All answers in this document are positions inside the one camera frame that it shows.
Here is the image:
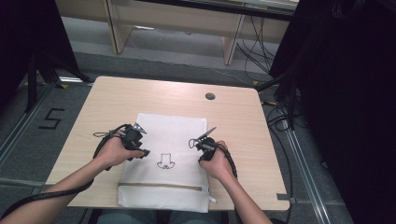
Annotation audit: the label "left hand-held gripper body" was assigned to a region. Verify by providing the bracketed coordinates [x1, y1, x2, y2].
[121, 122, 148, 152]

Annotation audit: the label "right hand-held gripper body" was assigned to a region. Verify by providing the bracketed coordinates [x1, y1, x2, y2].
[193, 125, 219, 158]

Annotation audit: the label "white mesh laundry bag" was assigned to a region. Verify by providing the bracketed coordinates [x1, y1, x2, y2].
[117, 112, 218, 214]

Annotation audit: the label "person's right hand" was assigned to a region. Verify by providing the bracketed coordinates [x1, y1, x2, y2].
[199, 140, 236, 184]

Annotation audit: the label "person's left hand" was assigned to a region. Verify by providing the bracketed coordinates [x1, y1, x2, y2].
[92, 135, 146, 170]

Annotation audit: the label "person's legs in jeans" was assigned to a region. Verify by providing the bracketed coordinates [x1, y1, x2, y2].
[95, 209, 222, 224]

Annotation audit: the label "grey tape strip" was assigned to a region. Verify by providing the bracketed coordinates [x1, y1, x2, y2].
[276, 192, 297, 205]

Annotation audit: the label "black metal stand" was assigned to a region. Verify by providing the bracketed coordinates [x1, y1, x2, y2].
[254, 18, 316, 131]
[23, 50, 93, 114]

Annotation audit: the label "light wooden desk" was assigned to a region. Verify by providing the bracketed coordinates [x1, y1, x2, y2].
[55, 0, 301, 66]

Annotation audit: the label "black curtain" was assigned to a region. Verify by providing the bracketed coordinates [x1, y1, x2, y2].
[268, 0, 396, 224]
[0, 0, 79, 114]

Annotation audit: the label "black sleeved right gripper cable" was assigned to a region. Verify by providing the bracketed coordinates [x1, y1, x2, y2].
[216, 143, 239, 181]

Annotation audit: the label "black sleeved gripper cable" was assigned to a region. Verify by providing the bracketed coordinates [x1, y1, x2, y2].
[0, 123, 131, 220]
[216, 143, 239, 181]

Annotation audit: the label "thin grey cord loop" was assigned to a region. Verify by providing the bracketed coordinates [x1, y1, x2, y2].
[92, 130, 126, 139]

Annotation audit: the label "black floor cables beside table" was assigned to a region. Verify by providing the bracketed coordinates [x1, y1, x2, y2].
[262, 98, 296, 224]

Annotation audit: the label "thin white floor cable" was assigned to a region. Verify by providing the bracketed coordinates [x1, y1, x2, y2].
[126, 27, 257, 86]

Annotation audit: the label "black sleeved left gripper cable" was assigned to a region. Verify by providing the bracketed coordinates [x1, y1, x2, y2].
[0, 123, 131, 220]

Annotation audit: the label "aluminium floor rail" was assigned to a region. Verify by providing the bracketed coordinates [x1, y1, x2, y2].
[285, 128, 332, 224]
[0, 76, 95, 169]

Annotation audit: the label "bundle of black floor cables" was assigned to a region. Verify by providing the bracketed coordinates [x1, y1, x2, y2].
[235, 15, 282, 75]

